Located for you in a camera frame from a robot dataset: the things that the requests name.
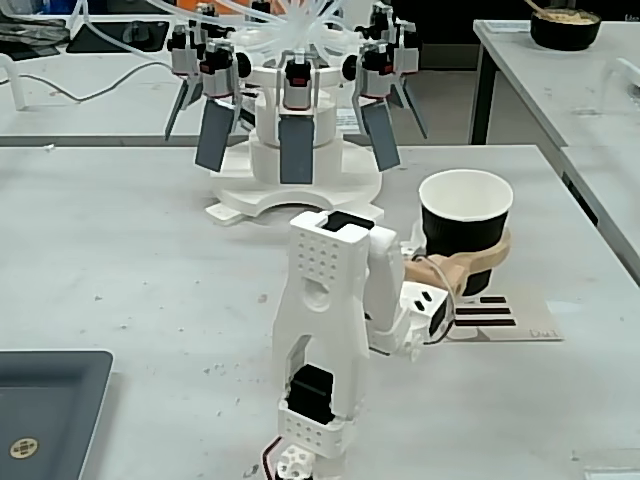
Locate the tan curved gripper finger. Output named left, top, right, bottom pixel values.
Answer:
left=461, top=227, right=514, bottom=276

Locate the white curved gripper finger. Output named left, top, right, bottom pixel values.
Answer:
left=399, top=222, right=427, bottom=261

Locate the tan gripper body black servo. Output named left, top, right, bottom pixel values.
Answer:
left=403, top=251, right=474, bottom=302

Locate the black paper cup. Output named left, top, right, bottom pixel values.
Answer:
left=417, top=168, right=515, bottom=299

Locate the printed paper mat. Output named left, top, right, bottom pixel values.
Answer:
left=439, top=292, right=566, bottom=345

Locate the black desk mat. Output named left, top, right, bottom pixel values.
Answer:
left=66, top=19, right=170, bottom=55

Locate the white carousel machine base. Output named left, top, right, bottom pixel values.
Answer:
left=203, top=64, right=386, bottom=229

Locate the dispenser unit with grey paddle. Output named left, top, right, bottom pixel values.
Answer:
left=163, top=22, right=206, bottom=141
left=369, top=0, right=397, bottom=32
left=193, top=2, right=222, bottom=27
left=392, top=19, right=430, bottom=140
left=344, top=42, right=402, bottom=172
left=193, top=40, right=251, bottom=174
left=276, top=48, right=321, bottom=186

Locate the black table leg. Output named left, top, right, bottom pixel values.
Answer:
left=469, top=47, right=501, bottom=146

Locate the black bowl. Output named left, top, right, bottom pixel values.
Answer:
left=529, top=9, right=602, bottom=51

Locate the white paper sheet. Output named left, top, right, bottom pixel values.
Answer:
left=482, top=19, right=534, bottom=35

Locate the white flat box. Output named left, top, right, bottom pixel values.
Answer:
left=583, top=467, right=640, bottom=480

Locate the translucent tube bundle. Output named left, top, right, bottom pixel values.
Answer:
left=74, top=0, right=361, bottom=66

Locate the grey plastic tray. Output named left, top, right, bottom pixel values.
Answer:
left=0, top=349, right=115, bottom=480

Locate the white bent stand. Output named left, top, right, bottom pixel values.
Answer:
left=0, top=52, right=29, bottom=112

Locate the dark folded cloth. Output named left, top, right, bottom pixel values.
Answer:
left=0, top=12, right=71, bottom=61

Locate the red black servo wire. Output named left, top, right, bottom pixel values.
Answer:
left=260, top=435, right=289, bottom=479

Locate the grey cable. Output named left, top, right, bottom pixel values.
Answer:
left=19, top=49, right=176, bottom=104

